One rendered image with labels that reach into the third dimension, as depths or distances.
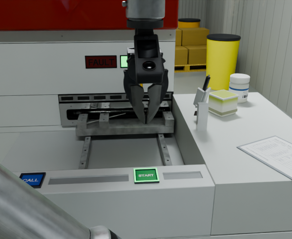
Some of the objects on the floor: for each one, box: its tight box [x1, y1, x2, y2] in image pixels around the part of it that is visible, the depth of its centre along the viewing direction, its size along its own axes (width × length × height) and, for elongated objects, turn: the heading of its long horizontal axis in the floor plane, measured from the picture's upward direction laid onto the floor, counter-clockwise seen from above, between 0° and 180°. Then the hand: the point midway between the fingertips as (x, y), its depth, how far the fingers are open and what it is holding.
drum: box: [206, 34, 241, 91], centre depth 451 cm, size 47×45×72 cm
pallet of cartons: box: [174, 28, 210, 73], centre depth 560 cm, size 77×108×64 cm
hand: (146, 119), depth 68 cm, fingers closed
